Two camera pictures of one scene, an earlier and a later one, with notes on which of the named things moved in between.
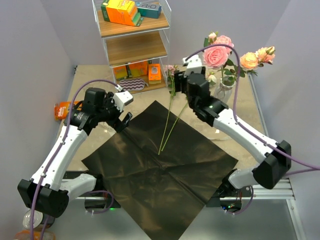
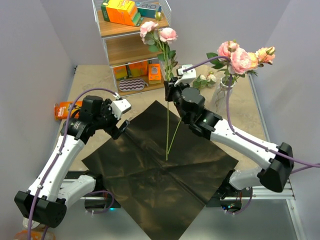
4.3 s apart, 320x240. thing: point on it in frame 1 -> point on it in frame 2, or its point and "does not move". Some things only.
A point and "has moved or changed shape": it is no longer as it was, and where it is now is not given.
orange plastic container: x=25 y=235 does not move
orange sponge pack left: x=120 y=72 does not move
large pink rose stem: x=216 y=57 has moved or changed shape
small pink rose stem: x=172 y=69 has moved or changed shape
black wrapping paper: x=160 y=170 does not move
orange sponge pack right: x=154 y=73 does not move
